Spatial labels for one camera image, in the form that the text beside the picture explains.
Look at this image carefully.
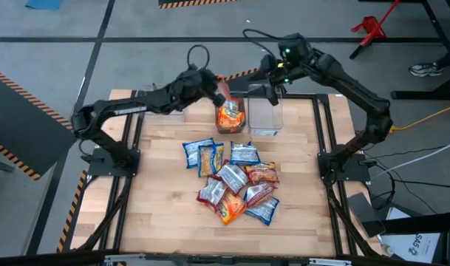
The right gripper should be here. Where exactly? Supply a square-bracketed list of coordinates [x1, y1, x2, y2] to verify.
[248, 33, 316, 107]

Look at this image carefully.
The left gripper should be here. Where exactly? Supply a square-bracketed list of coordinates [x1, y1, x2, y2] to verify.
[172, 68, 228, 108]

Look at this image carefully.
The blue soy sauce ramen pack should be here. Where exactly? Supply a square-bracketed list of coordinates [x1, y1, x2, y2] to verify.
[245, 196, 281, 227]
[182, 137, 215, 170]
[229, 140, 262, 166]
[197, 143, 225, 178]

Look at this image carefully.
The red beef ramen pack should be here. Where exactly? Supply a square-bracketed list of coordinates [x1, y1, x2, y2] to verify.
[216, 160, 250, 196]
[242, 182, 277, 208]
[245, 161, 280, 185]
[196, 175, 229, 212]

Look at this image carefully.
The clear plastic bin with label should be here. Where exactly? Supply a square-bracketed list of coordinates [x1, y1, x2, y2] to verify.
[247, 83, 284, 137]

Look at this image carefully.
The red metal stand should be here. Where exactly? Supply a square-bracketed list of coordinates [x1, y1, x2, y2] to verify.
[350, 0, 402, 48]

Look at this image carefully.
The black metal floor stand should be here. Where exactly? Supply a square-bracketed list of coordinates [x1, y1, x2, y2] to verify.
[389, 0, 450, 101]

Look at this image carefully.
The person's shoe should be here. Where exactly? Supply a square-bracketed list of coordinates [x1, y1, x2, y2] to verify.
[408, 61, 444, 78]

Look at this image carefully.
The white paper sheet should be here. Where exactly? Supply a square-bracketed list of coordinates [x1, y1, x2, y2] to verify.
[385, 205, 423, 222]

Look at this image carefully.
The hazard tape strip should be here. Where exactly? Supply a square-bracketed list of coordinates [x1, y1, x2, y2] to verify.
[56, 168, 89, 254]

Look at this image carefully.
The blue floor mat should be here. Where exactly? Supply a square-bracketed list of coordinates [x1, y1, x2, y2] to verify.
[24, 0, 64, 11]

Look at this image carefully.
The large hazard-striped black floor mat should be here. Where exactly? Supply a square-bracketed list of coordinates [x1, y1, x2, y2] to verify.
[0, 65, 77, 181]

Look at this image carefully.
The white printed sheet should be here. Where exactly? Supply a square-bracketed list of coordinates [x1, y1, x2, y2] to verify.
[380, 231, 443, 265]

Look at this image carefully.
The black floor bar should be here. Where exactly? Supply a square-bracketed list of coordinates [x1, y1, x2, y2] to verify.
[379, 211, 450, 235]

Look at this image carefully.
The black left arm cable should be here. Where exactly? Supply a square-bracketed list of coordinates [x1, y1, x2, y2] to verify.
[186, 44, 211, 71]

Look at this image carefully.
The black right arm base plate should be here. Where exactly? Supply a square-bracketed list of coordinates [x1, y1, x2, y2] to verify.
[316, 151, 372, 183]

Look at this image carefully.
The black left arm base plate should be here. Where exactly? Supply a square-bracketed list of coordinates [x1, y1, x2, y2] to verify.
[86, 146, 141, 177]

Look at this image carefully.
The yellow floor cable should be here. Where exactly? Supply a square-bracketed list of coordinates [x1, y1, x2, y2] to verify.
[389, 101, 450, 134]

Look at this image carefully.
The black camera mount beam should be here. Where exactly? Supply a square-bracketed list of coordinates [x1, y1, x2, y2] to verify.
[0, 249, 450, 266]

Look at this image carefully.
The white floor cable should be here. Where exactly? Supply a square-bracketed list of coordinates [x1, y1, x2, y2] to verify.
[370, 138, 450, 179]

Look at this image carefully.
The black floor cable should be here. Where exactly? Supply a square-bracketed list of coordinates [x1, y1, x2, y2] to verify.
[368, 177, 450, 189]
[368, 144, 450, 160]

